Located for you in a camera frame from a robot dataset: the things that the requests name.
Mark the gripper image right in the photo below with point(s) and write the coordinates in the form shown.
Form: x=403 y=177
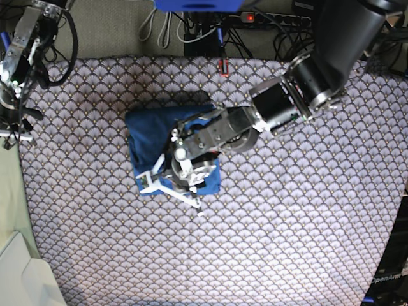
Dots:
x=201 y=173

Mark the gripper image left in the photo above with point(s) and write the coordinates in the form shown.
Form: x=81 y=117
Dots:
x=10 y=123

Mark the blue T-shirt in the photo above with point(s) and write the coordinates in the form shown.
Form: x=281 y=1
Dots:
x=148 y=131

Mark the robot arm image right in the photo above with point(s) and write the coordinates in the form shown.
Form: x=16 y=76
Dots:
x=344 y=30

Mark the red and grey clamp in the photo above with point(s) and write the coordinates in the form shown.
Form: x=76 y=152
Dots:
x=224 y=67

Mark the patterned fan-print tablecloth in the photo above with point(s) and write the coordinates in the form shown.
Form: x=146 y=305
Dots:
x=301 y=219

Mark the white plastic bin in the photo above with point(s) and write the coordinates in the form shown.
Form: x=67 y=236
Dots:
x=26 y=280

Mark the blue box overhead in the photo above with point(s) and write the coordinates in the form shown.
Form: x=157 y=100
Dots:
x=199 y=5

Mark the black OpenArm base box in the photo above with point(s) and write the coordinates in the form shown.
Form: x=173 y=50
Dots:
x=389 y=285

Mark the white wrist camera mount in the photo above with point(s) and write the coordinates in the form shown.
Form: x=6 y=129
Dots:
x=11 y=138
x=152 y=181

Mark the black power strip red switch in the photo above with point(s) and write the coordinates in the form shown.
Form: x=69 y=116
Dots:
x=284 y=20

